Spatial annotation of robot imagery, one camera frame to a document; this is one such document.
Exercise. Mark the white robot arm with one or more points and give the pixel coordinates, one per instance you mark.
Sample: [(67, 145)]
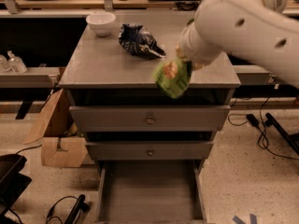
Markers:
[(252, 30)]

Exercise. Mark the grey top drawer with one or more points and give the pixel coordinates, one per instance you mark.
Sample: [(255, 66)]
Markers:
[(199, 118)]

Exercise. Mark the grey middle drawer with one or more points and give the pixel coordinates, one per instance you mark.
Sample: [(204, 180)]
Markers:
[(149, 150)]

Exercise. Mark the white bowl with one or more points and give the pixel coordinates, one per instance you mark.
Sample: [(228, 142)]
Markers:
[(101, 23)]

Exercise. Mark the cardboard box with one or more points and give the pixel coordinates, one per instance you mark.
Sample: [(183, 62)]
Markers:
[(54, 127)]

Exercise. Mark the green rice chip bag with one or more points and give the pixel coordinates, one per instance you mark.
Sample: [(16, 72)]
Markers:
[(173, 77)]

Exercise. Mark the blue chip bag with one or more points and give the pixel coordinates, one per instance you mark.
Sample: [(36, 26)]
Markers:
[(138, 41)]

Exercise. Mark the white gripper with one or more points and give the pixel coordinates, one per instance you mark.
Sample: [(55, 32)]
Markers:
[(191, 49)]

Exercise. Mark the black power adapter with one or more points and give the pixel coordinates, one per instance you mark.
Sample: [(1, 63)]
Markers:
[(252, 120)]

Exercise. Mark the grey drawer cabinet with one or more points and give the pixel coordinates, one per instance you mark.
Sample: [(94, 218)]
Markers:
[(102, 73)]

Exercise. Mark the black headset with cable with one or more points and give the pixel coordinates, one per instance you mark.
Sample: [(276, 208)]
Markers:
[(74, 211)]

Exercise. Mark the grey bottom drawer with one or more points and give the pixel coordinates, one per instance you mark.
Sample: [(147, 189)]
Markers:
[(150, 192)]

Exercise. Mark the grey drawer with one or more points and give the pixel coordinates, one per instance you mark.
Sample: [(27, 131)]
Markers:
[(149, 150), (150, 192), (199, 118)]

